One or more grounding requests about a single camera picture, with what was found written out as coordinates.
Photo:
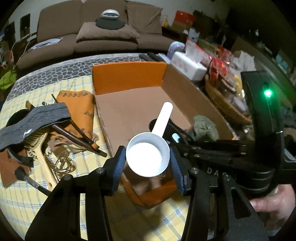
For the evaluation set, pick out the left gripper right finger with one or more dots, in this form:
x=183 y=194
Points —
x=179 y=170

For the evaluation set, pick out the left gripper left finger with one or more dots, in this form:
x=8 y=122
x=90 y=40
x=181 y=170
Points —
x=113 y=171

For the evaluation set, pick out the white plastic scoop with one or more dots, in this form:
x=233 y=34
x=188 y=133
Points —
x=148 y=153

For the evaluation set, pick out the dark wooden brush pen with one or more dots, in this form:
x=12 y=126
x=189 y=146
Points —
x=78 y=141

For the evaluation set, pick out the beige spiral hair brush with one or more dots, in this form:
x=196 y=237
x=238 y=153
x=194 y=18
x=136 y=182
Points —
x=36 y=143

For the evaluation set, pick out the green compass plaque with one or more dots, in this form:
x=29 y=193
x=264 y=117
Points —
x=203 y=129

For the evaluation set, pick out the person right hand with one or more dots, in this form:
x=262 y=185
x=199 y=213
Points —
x=279 y=206

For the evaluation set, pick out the wicker basket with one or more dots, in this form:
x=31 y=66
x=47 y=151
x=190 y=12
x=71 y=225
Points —
x=224 y=106

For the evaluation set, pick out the orange fabric pouch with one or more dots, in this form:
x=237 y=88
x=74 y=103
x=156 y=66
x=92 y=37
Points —
x=81 y=108

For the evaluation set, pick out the orange cardboard box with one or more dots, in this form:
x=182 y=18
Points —
x=129 y=95

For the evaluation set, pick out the black studded headband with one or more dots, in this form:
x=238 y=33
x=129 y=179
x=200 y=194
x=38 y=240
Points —
x=18 y=145

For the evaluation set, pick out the white tissue box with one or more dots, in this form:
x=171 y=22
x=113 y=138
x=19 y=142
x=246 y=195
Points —
x=192 y=70

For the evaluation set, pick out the brown leather pouch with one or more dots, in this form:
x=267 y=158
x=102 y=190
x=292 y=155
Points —
x=8 y=166

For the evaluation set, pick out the black remote control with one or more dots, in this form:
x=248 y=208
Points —
x=151 y=57

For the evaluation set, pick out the brown sofa cushion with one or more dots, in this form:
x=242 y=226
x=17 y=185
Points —
x=89 y=31

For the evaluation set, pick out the black cushion with white device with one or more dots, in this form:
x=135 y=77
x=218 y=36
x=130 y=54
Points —
x=109 y=20

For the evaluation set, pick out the brown sofa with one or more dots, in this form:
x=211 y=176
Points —
x=75 y=27

